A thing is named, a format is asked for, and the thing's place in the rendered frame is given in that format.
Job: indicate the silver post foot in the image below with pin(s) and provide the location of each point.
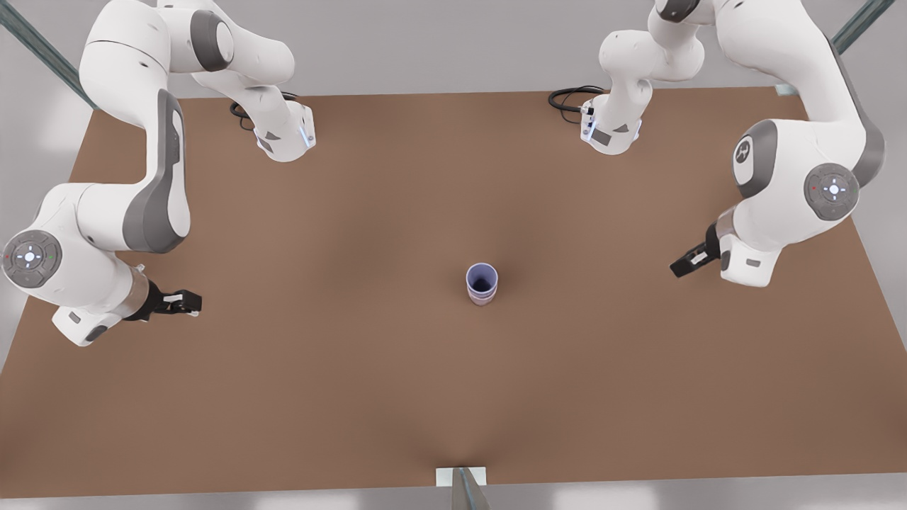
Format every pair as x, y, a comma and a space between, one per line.
786, 90
443, 477

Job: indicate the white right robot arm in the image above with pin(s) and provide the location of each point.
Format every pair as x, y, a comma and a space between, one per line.
113, 212

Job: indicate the silver frame post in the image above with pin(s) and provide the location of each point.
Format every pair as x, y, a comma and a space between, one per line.
861, 25
468, 492
42, 49

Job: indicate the pink cup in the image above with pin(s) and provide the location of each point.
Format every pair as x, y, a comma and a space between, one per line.
482, 302

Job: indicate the purple cup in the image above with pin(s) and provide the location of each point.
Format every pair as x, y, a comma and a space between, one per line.
482, 280

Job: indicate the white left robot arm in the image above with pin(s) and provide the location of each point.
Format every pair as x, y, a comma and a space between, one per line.
801, 142

